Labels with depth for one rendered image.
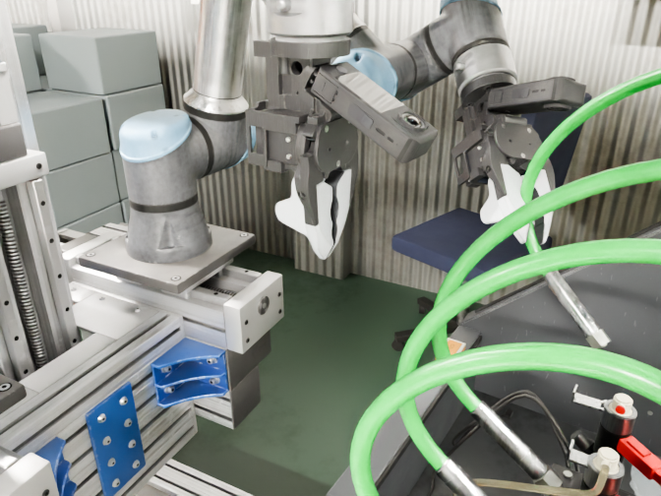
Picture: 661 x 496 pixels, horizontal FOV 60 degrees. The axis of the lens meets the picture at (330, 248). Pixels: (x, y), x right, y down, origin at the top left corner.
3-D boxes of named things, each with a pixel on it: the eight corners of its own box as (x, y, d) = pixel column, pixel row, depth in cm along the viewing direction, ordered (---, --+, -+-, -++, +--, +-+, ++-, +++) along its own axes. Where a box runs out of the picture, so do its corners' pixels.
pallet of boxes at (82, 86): (184, 244, 349) (158, 30, 297) (72, 308, 282) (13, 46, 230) (45, 210, 400) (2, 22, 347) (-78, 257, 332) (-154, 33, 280)
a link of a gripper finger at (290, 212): (287, 246, 62) (284, 163, 58) (334, 260, 59) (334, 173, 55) (270, 258, 59) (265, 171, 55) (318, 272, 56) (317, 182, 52)
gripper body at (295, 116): (293, 153, 61) (289, 31, 56) (363, 165, 57) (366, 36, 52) (246, 171, 56) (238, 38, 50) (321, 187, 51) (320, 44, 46)
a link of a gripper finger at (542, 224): (531, 256, 71) (510, 188, 74) (568, 238, 66) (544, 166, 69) (512, 257, 70) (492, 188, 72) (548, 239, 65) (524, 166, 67)
